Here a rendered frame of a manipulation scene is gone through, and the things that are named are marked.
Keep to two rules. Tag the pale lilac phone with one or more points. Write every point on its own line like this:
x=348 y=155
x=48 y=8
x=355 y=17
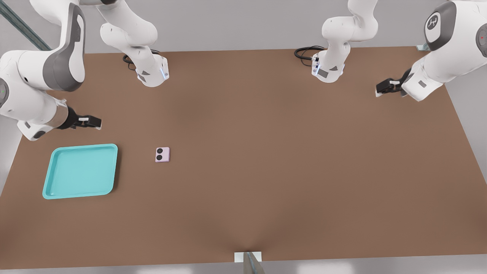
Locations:
x=162 y=155

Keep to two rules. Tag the silver frame post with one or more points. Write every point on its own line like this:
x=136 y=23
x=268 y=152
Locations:
x=423 y=47
x=251 y=263
x=23 y=24

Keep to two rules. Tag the pale blue-green tray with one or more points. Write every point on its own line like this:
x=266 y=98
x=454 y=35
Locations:
x=80 y=171

